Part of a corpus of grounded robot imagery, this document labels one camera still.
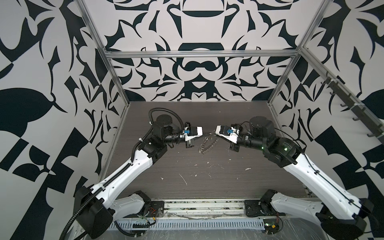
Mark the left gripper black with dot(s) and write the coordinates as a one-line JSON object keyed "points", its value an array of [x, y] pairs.
{"points": [[188, 143]]}

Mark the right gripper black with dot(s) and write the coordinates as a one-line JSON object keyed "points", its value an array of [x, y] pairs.
{"points": [[236, 146]]}

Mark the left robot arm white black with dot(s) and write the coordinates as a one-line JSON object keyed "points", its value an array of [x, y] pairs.
{"points": [[97, 207]]}

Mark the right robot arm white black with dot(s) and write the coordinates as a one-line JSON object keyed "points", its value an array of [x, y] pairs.
{"points": [[340, 214]]}

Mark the small electronics board green led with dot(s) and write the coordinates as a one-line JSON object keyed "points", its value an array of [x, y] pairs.
{"points": [[272, 226]]}

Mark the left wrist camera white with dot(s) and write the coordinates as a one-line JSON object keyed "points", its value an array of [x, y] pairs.
{"points": [[191, 133]]}

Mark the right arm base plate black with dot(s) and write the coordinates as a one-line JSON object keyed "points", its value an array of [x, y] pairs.
{"points": [[259, 208]]}

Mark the aluminium front rail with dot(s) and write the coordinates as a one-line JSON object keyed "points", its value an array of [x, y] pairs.
{"points": [[198, 209]]}

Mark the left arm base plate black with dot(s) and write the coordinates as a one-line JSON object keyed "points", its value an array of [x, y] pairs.
{"points": [[152, 209]]}

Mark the white slotted cable duct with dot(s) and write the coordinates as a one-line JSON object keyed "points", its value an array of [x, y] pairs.
{"points": [[186, 224]]}

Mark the grey wall hook rack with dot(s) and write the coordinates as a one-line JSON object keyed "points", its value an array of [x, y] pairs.
{"points": [[351, 102]]}

